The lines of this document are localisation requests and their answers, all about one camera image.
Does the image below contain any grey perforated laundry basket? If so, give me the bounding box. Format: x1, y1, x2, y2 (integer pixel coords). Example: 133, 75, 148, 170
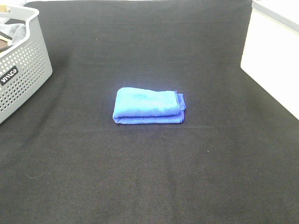
0, 5, 52, 122

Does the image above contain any blue microfiber towel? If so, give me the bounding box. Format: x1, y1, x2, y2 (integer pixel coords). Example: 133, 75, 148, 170
113, 87, 186, 125

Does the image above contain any white slotted storage box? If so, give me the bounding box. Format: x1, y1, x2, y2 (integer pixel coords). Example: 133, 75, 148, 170
240, 0, 299, 118

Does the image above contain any grey towel in basket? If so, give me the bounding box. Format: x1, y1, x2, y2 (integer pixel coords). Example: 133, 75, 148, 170
0, 23, 26, 46

